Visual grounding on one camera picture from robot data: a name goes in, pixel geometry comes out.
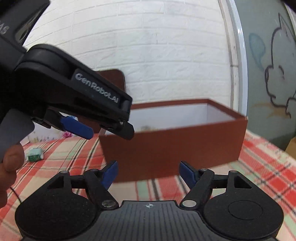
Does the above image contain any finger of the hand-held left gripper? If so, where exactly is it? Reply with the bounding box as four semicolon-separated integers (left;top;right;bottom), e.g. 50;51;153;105
30;108;94;140
99;120;135;141

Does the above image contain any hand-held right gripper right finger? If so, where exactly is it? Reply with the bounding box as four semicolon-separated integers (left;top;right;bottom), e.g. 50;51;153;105
180;161;251;208

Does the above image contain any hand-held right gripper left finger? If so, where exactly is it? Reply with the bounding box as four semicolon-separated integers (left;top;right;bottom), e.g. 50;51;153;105
47;160;119;209

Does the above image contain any brown cardboard box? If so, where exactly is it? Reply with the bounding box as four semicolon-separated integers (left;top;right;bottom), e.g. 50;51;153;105
98;98;248;184

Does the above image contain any person's left hand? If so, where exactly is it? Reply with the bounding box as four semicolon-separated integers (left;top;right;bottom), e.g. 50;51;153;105
0;143;25;209

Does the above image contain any small green white packet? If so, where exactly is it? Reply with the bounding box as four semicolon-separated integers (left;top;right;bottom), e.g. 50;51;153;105
25;148;45;162

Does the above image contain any plaid tablecloth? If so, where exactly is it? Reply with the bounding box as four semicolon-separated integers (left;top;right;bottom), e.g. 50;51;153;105
0;130;296;241

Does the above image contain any black cable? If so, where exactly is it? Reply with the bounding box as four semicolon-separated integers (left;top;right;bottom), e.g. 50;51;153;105
9;187;24;205

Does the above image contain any white door frame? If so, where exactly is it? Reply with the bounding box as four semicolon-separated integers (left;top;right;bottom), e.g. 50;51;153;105
218;0;249;119

